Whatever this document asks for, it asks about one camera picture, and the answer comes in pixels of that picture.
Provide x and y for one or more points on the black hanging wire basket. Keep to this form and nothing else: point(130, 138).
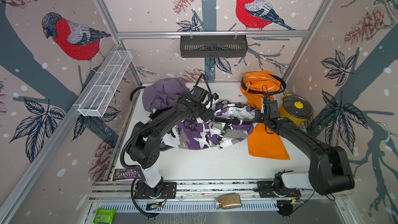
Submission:
point(213, 46)

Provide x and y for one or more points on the white wire mesh shelf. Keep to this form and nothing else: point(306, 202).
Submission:
point(100, 95)

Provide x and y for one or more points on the lilac purple trousers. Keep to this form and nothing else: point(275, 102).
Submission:
point(163, 93)

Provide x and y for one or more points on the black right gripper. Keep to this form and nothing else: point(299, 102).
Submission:
point(257, 114)

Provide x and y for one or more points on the purple camouflage trousers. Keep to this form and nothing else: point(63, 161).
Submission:
point(194, 134)

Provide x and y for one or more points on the orange trousers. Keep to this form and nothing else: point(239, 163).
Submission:
point(262, 143)

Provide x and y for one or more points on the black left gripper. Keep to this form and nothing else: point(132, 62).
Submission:
point(207, 115)

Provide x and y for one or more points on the green wipes packet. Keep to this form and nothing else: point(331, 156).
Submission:
point(104, 216)

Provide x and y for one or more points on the yellow cooking pot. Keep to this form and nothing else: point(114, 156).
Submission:
point(284, 114)

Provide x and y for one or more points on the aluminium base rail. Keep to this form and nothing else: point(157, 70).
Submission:
point(195, 196)

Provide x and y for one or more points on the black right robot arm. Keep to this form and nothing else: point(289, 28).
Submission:
point(329, 170)

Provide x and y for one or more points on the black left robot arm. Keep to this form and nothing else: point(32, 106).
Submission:
point(142, 149)

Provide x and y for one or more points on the black belt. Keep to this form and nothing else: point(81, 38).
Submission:
point(265, 85)
point(135, 91)
point(235, 120)

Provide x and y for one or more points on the jar of brown grains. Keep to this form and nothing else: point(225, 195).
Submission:
point(228, 201)

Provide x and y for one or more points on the purple candy packet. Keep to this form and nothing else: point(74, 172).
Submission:
point(125, 174)

